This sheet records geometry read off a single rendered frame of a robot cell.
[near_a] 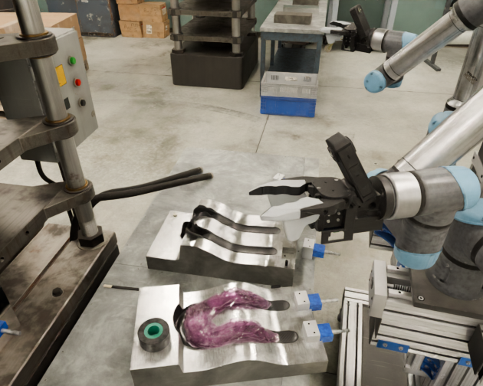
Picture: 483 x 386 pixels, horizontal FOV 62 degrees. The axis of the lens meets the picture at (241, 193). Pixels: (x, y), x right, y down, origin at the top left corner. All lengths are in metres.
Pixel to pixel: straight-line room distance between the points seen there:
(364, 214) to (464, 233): 0.41
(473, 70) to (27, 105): 1.46
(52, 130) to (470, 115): 1.09
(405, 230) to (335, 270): 1.85
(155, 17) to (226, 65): 2.88
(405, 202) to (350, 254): 2.07
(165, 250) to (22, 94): 0.69
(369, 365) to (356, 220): 1.36
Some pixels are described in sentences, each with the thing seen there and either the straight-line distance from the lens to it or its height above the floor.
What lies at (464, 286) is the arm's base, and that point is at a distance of 1.12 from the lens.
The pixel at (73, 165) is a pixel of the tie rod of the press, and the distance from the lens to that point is 1.43.
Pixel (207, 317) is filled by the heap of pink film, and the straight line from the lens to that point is 1.16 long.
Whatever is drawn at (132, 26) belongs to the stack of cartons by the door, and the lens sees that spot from 7.97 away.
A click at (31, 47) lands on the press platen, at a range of 1.26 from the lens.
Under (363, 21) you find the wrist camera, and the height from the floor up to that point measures 1.49.
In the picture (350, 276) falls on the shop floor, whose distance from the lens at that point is 2.57.
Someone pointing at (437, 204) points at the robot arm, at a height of 1.44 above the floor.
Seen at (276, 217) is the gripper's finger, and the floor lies 1.46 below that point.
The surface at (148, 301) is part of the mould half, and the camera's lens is 1.20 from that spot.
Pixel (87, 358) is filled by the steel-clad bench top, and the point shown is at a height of 0.80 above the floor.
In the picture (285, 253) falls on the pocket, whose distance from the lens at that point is 1.38.
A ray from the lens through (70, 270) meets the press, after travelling 1.55.
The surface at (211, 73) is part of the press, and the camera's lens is 5.23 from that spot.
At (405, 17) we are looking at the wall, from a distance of 7.68.
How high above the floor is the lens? 1.81
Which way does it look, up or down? 35 degrees down
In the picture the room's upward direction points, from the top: straight up
